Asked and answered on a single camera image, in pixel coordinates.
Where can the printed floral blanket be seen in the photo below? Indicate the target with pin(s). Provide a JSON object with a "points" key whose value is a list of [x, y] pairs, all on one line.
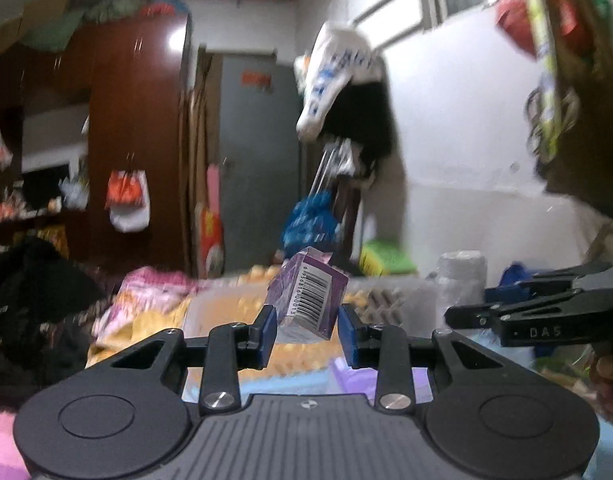
{"points": [[146, 300]]}

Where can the red plastic bag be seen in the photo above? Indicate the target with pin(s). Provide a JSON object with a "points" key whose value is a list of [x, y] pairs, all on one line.
{"points": [[516, 20]]}

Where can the small white plastic bag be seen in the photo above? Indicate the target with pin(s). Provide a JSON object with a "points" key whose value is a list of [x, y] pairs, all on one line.
{"points": [[1, 152]]}

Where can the yellow-green patterned bag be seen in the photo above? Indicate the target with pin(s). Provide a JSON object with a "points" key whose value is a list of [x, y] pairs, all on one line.
{"points": [[541, 50]]}

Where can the blue shopping bag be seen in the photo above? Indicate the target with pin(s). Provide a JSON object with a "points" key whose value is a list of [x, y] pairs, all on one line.
{"points": [[516, 275]]}

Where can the pink board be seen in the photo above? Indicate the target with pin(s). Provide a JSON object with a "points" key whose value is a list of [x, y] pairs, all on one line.
{"points": [[214, 185]]}

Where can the brown wooden wardrobe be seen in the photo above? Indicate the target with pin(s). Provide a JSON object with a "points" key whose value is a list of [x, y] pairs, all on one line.
{"points": [[136, 110]]}

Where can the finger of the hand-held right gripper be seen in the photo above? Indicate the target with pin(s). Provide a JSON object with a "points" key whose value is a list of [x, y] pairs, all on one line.
{"points": [[536, 307], [551, 280]]}

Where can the pile of black clothes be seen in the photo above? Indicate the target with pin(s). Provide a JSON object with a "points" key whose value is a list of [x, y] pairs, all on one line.
{"points": [[31, 300]]}

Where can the red and blue cloth bundle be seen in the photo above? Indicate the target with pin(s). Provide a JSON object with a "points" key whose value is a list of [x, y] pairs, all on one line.
{"points": [[164, 9]]}

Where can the white and black hoodie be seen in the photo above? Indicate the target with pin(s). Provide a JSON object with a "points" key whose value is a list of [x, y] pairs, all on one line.
{"points": [[346, 90]]}

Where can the pink bed sheet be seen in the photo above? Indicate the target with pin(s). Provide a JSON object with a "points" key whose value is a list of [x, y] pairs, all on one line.
{"points": [[1, 440]]}

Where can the orange and white plastic bag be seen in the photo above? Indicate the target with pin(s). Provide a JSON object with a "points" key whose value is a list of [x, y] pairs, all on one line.
{"points": [[129, 195]]}

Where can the green cloth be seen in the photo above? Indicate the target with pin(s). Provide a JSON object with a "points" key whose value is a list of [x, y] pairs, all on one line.
{"points": [[61, 30]]}

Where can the person's right hand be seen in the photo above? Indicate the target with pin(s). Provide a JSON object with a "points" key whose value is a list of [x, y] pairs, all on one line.
{"points": [[611, 380]]}

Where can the purple cardboard box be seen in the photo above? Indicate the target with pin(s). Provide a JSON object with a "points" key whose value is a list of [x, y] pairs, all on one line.
{"points": [[306, 295]]}

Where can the green packet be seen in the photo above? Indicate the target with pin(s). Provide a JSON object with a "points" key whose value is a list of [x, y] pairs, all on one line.
{"points": [[386, 259]]}

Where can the folded metal crutches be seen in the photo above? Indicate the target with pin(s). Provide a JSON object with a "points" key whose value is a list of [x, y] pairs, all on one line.
{"points": [[329, 170]]}

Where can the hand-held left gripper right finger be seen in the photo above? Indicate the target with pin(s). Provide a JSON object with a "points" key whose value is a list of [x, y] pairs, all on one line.
{"points": [[347, 332]]}

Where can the grey metal door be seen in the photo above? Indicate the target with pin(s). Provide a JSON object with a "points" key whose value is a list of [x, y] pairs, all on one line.
{"points": [[259, 160]]}

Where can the wrapped paper roll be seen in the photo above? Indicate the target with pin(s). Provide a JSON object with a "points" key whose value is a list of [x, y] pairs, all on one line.
{"points": [[461, 275]]}

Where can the wooden wall bracket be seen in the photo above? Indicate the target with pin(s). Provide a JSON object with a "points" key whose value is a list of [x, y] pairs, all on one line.
{"points": [[608, 242]]}

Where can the clear plastic basket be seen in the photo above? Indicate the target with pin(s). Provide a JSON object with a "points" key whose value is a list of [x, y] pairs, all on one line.
{"points": [[211, 310]]}

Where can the red printed package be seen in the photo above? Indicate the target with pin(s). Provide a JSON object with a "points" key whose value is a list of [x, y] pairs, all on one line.
{"points": [[211, 240]]}

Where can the olive cloth tote bag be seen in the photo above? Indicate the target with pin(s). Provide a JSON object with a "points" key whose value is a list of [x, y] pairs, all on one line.
{"points": [[586, 125]]}

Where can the black television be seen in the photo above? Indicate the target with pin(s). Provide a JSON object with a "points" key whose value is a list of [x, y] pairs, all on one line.
{"points": [[44, 185]]}

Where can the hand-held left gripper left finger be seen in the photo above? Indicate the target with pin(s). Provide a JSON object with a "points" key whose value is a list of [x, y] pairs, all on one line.
{"points": [[267, 331]]}

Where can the white crumpled plastic bag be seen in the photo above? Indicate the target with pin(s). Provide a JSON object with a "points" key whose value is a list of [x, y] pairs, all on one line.
{"points": [[75, 190]]}

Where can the wooden planks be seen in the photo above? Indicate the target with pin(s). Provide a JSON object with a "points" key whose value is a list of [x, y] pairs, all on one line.
{"points": [[194, 180]]}

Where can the blue plastic bag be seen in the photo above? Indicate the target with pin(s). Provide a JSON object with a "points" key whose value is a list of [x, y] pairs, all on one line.
{"points": [[309, 222]]}

